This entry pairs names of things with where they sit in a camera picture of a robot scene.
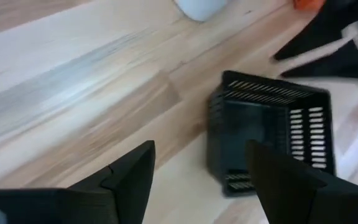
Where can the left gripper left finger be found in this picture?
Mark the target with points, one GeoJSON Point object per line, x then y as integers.
{"type": "Point", "coordinates": [132, 180]}

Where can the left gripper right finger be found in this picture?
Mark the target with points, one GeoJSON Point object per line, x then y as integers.
{"type": "Point", "coordinates": [284, 186]}

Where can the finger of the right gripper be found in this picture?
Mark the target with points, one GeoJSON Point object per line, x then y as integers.
{"type": "Point", "coordinates": [328, 31]}
{"type": "Point", "coordinates": [353, 65]}

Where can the orange plastic basket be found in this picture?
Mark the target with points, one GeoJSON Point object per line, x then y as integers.
{"type": "Point", "coordinates": [308, 3]}

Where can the black slotted plastic basket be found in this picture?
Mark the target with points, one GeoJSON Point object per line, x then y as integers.
{"type": "Point", "coordinates": [247, 130]}

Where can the white plastic basket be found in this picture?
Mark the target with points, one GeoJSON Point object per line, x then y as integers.
{"type": "Point", "coordinates": [200, 7]}

